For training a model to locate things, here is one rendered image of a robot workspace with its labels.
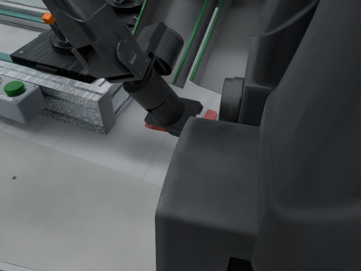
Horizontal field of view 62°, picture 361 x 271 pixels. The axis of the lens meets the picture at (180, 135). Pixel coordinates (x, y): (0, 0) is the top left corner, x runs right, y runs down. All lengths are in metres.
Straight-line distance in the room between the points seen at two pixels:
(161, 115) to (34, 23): 0.67
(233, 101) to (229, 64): 0.41
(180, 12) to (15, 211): 0.50
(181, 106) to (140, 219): 0.22
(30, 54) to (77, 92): 0.20
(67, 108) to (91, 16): 0.35
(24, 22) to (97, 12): 0.70
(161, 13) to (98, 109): 0.24
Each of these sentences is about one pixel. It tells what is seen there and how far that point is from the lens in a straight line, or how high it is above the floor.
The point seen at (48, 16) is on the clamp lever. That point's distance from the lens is 0.75.
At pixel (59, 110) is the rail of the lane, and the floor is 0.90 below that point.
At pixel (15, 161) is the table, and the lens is 0.73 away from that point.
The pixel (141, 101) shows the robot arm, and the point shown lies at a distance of 0.48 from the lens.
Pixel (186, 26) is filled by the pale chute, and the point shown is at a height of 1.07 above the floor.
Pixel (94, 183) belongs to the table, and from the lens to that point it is 0.63.
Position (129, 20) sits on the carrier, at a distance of 0.93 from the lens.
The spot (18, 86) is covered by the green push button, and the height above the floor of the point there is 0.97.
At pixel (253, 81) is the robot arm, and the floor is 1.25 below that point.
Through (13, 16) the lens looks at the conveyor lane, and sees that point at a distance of 1.13.
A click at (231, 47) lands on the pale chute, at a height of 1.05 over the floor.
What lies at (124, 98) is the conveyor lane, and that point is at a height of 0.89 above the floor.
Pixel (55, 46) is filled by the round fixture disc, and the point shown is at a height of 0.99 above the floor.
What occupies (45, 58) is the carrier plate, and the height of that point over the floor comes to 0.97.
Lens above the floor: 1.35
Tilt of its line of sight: 46 degrees down
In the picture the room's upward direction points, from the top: straight up
